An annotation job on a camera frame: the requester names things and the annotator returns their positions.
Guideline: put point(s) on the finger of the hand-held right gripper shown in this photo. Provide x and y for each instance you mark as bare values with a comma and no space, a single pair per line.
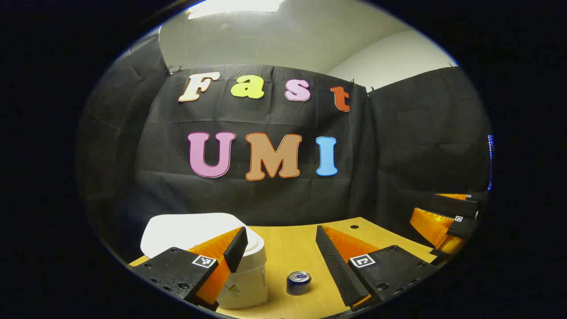
456,206
432,223

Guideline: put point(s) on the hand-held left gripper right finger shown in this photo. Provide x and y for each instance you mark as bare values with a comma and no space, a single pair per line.
339,270

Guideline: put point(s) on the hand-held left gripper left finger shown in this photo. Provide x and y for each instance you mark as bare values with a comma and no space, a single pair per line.
237,250

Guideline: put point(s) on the blue and silver pop can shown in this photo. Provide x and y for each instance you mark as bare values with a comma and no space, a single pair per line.
298,283

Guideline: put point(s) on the white desktop garbage bin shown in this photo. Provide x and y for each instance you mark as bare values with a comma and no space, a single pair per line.
186,230

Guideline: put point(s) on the wooden desktop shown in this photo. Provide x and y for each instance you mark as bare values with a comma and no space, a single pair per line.
288,248

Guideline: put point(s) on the black backdrop cloth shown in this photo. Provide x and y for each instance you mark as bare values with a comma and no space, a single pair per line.
398,146

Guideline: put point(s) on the ceiling light panel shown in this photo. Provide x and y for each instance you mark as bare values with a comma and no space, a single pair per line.
234,6

